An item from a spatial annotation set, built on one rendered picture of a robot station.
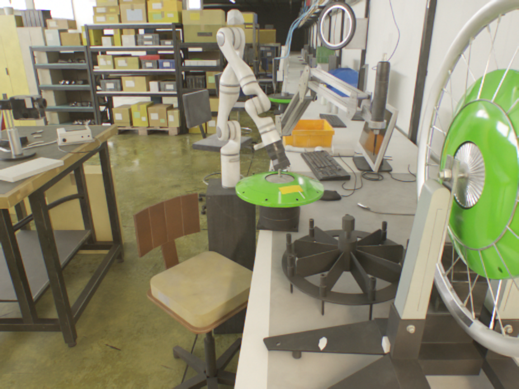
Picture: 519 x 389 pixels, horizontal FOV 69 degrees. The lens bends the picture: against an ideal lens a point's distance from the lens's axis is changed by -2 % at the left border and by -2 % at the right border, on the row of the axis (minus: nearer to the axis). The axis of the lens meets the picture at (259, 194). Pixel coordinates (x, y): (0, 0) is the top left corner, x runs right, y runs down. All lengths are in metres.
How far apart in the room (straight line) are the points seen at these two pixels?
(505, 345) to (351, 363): 0.35
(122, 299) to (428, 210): 2.28
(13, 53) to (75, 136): 5.68
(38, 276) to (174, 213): 1.10
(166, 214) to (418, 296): 1.24
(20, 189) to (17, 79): 6.33
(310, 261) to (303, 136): 1.47
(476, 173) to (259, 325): 0.59
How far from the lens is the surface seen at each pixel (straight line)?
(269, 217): 1.35
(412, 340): 0.78
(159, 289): 1.63
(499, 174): 0.60
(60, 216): 3.22
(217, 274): 1.68
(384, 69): 1.17
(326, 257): 1.05
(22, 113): 2.29
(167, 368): 2.18
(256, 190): 1.29
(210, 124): 6.84
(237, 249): 1.99
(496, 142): 0.61
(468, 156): 0.66
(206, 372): 1.98
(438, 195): 0.64
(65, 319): 2.33
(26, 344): 2.58
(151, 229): 1.71
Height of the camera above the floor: 1.55
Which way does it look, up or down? 22 degrees down
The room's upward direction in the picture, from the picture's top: straight up
